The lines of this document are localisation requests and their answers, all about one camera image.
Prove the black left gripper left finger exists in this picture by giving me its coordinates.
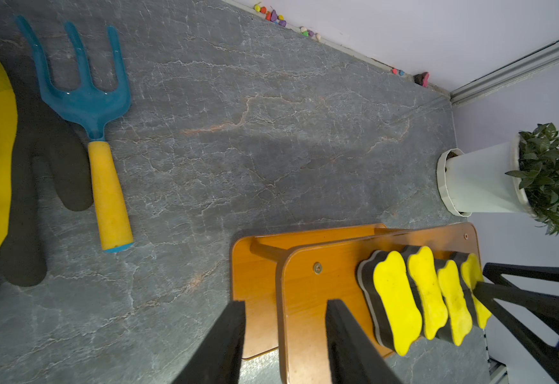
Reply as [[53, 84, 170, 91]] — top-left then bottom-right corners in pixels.
[[172, 301, 246, 384]]

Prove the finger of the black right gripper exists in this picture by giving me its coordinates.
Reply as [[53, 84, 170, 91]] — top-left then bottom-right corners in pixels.
[[483, 263, 559, 288], [474, 283, 559, 383]]

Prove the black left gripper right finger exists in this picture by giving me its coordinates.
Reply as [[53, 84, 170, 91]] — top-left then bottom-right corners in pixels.
[[325, 299, 401, 384]]

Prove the yellow eraser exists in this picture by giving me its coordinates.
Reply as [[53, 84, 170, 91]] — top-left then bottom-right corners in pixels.
[[451, 252, 492, 330], [435, 259, 473, 347], [356, 250, 423, 356], [400, 246, 449, 340]]

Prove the orange wooden two-tier shelf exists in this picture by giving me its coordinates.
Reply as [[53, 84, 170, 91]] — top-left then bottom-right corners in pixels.
[[231, 222, 479, 383]]

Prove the green potted plant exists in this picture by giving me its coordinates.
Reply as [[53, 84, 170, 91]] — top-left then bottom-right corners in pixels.
[[506, 123, 559, 236]]

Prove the white plant pot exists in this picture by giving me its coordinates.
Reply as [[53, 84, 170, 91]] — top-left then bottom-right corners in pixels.
[[436, 135, 535, 218]]

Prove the yellow and black work glove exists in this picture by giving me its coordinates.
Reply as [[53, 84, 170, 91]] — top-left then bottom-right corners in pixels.
[[0, 59, 93, 287]]

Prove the pink object at wall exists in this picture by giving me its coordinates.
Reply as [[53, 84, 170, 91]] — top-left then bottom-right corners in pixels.
[[413, 72, 430, 88]]

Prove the teal garden fork yellow handle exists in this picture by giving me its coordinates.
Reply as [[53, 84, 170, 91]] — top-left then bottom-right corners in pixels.
[[16, 16, 134, 253]]

